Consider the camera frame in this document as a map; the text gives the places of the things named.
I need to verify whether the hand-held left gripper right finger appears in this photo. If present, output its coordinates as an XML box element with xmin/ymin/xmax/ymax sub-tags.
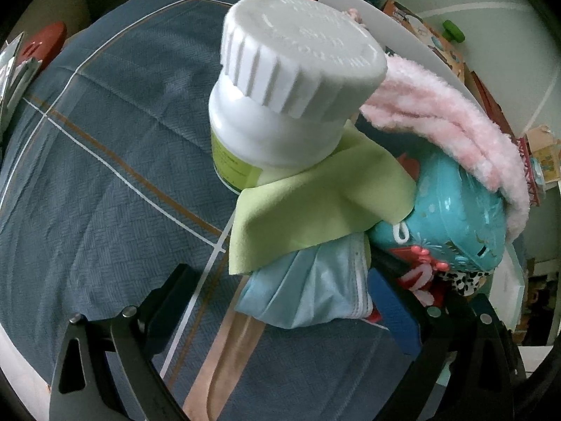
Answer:
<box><xmin>367</xmin><ymin>250</ymin><xmax>527</xmax><ymax>421</ymax></box>

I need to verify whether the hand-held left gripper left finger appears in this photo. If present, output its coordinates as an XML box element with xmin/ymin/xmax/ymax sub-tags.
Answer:
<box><xmin>48</xmin><ymin>263</ymin><xmax>204</xmax><ymax>421</ymax></box>

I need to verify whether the leopard print scrunchie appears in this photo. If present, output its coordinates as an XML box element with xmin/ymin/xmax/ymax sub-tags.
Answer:
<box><xmin>438</xmin><ymin>267</ymin><xmax>494</xmax><ymax>296</ymax></box>

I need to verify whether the blue face mask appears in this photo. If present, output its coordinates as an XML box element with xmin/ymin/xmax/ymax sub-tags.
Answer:
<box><xmin>237</xmin><ymin>232</ymin><xmax>378</xmax><ymax>329</ymax></box>

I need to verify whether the white box with mint rim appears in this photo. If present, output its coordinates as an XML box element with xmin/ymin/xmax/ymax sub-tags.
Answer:
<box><xmin>486</xmin><ymin>246</ymin><xmax>527</xmax><ymax>343</ymax></box>

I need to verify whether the light green cloth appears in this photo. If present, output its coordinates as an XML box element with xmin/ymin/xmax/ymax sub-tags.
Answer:
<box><xmin>228</xmin><ymin>123</ymin><xmax>417</xmax><ymax>275</ymax></box>

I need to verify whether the pink fuzzy sock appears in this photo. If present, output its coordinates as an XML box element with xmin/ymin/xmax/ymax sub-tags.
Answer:
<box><xmin>346</xmin><ymin>9</ymin><xmax>532</xmax><ymax>244</ymax></box>

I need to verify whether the teal shiny pouch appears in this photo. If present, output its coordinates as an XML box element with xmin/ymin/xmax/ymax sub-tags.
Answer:
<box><xmin>368</xmin><ymin>149</ymin><xmax>511</xmax><ymax>312</ymax></box>

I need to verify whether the blue plaid blanket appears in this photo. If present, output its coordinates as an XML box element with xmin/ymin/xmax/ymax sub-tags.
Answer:
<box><xmin>0</xmin><ymin>0</ymin><xmax>439</xmax><ymax>421</ymax></box>

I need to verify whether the red patterned box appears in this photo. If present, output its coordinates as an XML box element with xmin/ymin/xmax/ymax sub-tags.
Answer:
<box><xmin>517</xmin><ymin>138</ymin><xmax>541</xmax><ymax>205</ymax></box>

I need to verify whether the red cardboard box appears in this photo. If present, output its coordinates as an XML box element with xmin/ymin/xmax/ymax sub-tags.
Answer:
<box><xmin>465</xmin><ymin>68</ymin><xmax>511</xmax><ymax>134</ymax></box>

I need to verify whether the silver foil packet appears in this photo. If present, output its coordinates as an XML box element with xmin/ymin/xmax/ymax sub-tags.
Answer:
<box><xmin>0</xmin><ymin>33</ymin><xmax>31</xmax><ymax>128</ymax></box>

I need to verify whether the cartoon printed box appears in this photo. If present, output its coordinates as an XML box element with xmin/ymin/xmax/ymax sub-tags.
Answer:
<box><xmin>381</xmin><ymin>0</ymin><xmax>465</xmax><ymax>84</ymax></box>

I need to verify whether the white capped pill bottle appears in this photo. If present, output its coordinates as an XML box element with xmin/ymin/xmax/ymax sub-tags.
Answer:
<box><xmin>208</xmin><ymin>0</ymin><xmax>388</xmax><ymax>194</ymax></box>

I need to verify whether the white board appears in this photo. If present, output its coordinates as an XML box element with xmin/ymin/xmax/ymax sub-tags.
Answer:
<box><xmin>318</xmin><ymin>0</ymin><xmax>474</xmax><ymax>106</ymax></box>

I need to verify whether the red round object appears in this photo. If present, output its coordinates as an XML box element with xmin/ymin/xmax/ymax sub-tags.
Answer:
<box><xmin>15</xmin><ymin>22</ymin><xmax>68</xmax><ymax>71</ymax></box>

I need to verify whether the beige box with handle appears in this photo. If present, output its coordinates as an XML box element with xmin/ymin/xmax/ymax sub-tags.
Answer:
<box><xmin>528</xmin><ymin>128</ymin><xmax>561</xmax><ymax>185</ymax></box>

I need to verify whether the green wall hook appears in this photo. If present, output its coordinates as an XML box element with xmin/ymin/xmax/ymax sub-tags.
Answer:
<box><xmin>442</xmin><ymin>20</ymin><xmax>465</xmax><ymax>45</ymax></box>

